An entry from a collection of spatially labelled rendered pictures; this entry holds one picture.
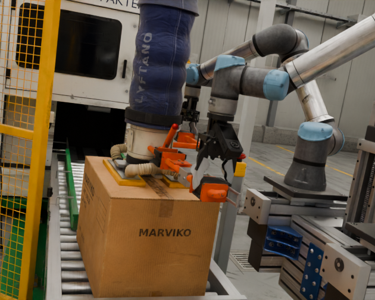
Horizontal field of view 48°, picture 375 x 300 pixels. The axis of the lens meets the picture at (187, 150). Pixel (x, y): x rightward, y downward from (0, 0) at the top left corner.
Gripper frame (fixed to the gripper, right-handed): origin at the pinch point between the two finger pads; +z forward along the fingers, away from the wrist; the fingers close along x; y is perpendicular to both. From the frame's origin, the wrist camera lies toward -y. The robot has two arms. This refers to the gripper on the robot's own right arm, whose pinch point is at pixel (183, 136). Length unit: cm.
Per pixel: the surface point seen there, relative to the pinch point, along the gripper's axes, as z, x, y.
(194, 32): -132, 307, -798
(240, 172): 12.4, 26.3, 15.3
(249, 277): 108, 92, -55
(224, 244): 50, 25, 15
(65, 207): 55, -46, -46
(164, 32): -43, -29, 38
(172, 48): -38, -26, 40
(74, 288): 54, -51, 44
